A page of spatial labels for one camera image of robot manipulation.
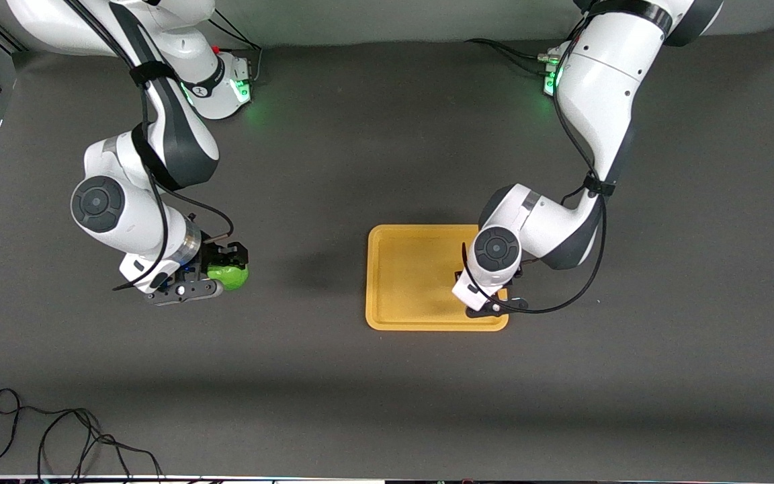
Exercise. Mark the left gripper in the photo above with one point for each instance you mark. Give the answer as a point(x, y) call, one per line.
point(457, 275)

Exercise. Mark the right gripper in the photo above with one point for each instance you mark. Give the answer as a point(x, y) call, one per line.
point(216, 254)

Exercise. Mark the green apple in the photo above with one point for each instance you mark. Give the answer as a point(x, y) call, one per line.
point(231, 277)

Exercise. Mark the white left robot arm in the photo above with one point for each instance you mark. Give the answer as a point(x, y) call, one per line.
point(595, 87)

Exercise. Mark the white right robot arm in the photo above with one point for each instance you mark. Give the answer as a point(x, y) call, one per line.
point(128, 218)

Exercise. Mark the yellow plastic tray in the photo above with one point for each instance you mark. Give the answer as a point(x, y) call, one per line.
point(414, 282)

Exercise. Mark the dark grey table cloth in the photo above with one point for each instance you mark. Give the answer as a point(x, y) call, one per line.
point(360, 168)

